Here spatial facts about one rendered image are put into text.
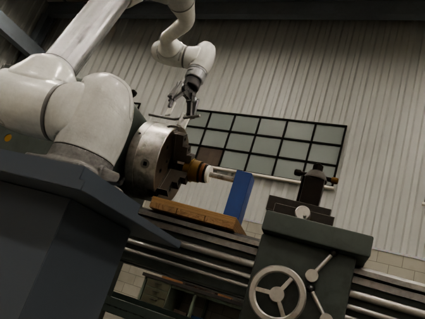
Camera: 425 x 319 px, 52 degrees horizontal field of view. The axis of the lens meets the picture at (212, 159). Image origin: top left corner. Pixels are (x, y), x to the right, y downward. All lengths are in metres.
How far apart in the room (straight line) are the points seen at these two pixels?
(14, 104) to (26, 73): 0.09
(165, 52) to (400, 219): 6.82
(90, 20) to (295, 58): 8.99
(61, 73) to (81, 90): 0.12
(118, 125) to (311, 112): 8.38
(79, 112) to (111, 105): 0.08
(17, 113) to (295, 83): 8.87
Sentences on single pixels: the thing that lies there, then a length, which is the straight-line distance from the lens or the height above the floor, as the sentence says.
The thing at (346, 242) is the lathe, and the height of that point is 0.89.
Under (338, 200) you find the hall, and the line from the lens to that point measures 8.42.
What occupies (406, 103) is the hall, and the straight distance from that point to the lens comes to 9.28.
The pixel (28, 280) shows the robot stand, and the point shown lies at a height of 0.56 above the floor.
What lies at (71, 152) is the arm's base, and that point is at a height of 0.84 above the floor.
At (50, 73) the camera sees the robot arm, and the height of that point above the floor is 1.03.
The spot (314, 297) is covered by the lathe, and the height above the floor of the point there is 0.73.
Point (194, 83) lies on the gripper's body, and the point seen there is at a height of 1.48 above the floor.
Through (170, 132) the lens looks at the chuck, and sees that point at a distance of 1.62.
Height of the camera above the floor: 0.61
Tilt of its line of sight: 18 degrees up
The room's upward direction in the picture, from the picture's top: 18 degrees clockwise
